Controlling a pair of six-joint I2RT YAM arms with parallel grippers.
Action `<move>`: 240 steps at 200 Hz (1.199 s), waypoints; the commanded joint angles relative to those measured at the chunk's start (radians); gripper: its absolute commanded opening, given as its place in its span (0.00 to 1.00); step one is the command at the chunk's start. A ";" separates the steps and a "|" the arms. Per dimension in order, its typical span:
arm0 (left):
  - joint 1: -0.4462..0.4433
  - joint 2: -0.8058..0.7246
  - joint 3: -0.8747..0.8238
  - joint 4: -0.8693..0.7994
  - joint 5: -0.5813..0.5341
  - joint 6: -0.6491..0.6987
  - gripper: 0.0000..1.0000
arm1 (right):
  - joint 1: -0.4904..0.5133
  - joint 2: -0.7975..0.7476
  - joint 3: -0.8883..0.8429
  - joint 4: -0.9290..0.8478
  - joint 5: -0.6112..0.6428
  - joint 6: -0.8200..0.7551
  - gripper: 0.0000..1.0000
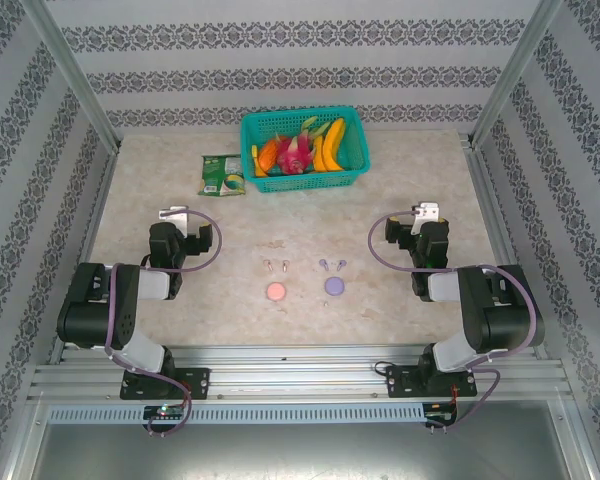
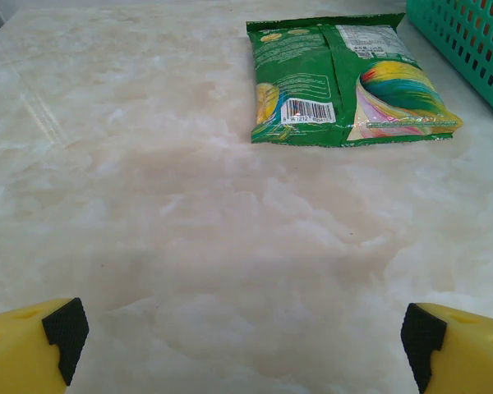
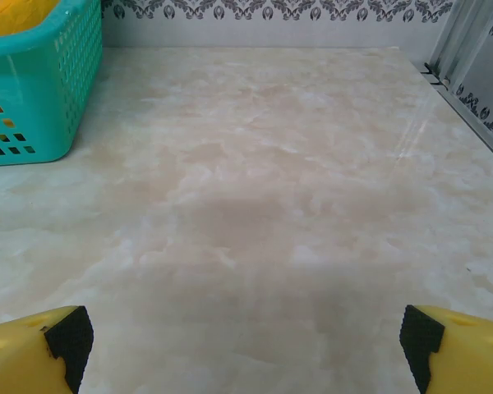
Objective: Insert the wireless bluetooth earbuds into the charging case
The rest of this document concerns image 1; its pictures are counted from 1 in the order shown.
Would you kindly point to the purple earbud charging case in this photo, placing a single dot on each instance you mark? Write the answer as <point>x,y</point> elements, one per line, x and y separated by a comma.
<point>335,285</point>

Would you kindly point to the pink earbud charging case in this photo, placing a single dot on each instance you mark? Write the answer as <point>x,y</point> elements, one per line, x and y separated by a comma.
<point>276,291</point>

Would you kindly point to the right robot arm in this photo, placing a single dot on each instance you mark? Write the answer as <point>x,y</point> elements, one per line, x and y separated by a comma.
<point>505,320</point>

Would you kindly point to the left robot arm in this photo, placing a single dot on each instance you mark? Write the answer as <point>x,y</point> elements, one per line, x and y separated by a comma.
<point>87,300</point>

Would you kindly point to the green snack bag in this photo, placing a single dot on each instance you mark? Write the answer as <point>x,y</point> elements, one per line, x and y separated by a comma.
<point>215,175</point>

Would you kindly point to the small yellow toy banana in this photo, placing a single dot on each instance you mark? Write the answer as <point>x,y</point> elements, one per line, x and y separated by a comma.
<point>255,162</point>

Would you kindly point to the teal plastic basket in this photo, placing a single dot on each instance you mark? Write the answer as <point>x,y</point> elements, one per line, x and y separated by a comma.
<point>305,182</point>

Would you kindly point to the orange toy fruit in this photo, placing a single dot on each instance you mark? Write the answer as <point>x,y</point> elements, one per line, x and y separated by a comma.
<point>267,156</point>

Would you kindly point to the pink toy dragon fruit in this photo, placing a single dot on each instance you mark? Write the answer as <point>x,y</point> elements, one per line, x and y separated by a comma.
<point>292,157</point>

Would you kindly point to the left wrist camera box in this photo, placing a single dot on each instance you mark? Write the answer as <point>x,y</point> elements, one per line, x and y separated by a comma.
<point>175,217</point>

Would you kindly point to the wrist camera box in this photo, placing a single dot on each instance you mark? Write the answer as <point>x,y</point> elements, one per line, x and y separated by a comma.
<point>175,217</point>
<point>427,211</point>

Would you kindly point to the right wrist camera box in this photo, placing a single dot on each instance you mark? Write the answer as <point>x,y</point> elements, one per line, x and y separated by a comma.
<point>427,211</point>

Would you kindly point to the aluminium side rail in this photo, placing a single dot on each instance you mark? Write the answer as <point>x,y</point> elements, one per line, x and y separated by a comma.
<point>87,240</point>
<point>490,210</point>

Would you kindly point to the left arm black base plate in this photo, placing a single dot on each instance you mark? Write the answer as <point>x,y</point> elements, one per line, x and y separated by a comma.
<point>200,382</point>

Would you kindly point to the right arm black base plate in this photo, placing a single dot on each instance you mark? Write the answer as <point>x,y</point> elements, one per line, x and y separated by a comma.
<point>397,382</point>

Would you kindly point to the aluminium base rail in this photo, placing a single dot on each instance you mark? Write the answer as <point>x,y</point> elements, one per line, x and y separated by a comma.
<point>300,372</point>

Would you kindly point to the aluminium frame post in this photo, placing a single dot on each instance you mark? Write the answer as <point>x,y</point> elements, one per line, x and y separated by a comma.
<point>515,75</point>
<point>70,75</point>

